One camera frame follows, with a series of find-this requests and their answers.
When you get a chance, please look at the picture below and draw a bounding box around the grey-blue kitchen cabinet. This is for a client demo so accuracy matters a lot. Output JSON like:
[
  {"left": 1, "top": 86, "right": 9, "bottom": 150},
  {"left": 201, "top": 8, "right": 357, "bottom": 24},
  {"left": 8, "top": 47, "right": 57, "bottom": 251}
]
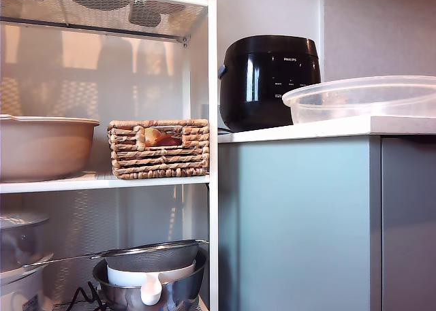
[{"left": 217, "top": 134, "right": 436, "bottom": 311}]

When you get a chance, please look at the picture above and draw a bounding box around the dark rounded rectangular container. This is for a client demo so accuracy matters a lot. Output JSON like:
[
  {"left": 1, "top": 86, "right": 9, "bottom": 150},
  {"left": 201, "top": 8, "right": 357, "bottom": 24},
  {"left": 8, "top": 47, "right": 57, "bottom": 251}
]
[{"left": 128, "top": 0, "right": 163, "bottom": 28}]

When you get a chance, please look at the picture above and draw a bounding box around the clear plastic microwave lid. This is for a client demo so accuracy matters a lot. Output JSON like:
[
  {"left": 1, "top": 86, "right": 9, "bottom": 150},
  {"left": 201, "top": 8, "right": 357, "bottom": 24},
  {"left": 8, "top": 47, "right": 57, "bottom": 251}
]
[{"left": 281, "top": 75, "right": 436, "bottom": 126}]

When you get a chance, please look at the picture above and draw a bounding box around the white stone countertop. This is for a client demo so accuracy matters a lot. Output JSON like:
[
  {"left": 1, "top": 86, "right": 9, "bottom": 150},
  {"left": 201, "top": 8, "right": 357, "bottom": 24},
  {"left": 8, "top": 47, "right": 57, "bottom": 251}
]
[{"left": 217, "top": 115, "right": 436, "bottom": 144}]

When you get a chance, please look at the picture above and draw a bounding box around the white plastic scoop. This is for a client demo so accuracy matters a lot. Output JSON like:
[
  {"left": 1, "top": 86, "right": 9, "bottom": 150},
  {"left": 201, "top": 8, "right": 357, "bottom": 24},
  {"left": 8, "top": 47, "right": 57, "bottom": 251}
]
[{"left": 140, "top": 272, "right": 163, "bottom": 306}]

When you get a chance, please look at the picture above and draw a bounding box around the metal mesh strainer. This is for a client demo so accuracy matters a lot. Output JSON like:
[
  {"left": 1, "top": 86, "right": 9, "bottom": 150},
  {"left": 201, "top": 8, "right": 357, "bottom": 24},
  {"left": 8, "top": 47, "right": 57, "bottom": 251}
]
[{"left": 21, "top": 239, "right": 210, "bottom": 274}]

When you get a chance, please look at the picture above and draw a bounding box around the black Philips rice cooker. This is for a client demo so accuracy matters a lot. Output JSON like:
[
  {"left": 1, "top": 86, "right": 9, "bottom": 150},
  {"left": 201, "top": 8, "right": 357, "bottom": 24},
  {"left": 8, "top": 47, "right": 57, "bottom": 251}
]
[{"left": 217, "top": 35, "right": 322, "bottom": 133}]

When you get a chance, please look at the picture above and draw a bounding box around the white ceramic bowl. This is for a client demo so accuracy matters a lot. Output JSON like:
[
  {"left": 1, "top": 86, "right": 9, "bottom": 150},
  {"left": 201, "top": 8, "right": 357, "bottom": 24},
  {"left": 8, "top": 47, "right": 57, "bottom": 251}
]
[{"left": 106, "top": 259, "right": 197, "bottom": 288}]

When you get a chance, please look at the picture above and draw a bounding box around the stainless steel mixing bowl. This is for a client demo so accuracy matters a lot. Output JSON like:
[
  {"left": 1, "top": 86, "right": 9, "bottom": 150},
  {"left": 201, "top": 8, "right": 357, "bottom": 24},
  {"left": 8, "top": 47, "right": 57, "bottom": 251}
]
[{"left": 92, "top": 246, "right": 209, "bottom": 311}]

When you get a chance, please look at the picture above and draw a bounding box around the woven wicker basket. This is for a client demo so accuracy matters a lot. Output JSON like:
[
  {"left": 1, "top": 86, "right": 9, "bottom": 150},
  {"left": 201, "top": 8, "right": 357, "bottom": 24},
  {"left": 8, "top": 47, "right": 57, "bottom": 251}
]
[{"left": 107, "top": 118, "right": 210, "bottom": 180}]

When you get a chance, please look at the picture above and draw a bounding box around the white metal shelf unit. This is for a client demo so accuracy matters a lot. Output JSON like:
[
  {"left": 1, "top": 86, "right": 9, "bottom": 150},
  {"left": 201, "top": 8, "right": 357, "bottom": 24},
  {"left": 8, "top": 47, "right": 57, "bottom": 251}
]
[{"left": 0, "top": 0, "right": 219, "bottom": 311}]

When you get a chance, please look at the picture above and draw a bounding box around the black power cable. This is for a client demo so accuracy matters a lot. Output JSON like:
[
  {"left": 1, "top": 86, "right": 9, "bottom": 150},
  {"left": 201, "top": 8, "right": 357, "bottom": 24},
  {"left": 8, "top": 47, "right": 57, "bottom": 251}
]
[{"left": 52, "top": 280, "right": 110, "bottom": 311}]

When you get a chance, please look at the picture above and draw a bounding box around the yellow onion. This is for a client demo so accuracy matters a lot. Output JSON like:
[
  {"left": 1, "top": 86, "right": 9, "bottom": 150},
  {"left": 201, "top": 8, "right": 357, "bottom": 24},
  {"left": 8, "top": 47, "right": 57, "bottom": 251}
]
[{"left": 144, "top": 127, "right": 164, "bottom": 146}]

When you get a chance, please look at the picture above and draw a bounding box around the red apple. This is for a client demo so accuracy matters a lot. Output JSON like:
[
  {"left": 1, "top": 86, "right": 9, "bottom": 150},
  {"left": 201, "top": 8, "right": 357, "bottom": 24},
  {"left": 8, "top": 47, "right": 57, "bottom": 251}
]
[{"left": 157, "top": 135, "right": 183, "bottom": 147}]

